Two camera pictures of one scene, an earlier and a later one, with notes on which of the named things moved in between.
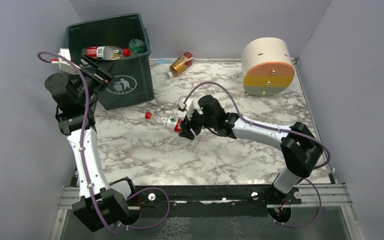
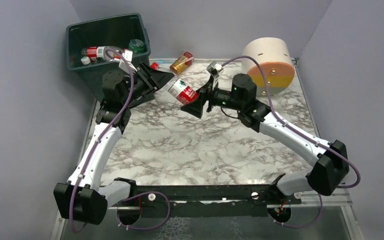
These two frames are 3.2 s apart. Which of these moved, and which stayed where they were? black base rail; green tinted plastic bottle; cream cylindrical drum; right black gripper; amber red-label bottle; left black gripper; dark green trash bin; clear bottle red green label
Moved: left black gripper; clear bottle red green label; right black gripper
Stayed: dark green trash bin; amber red-label bottle; green tinted plastic bottle; black base rail; cream cylindrical drum
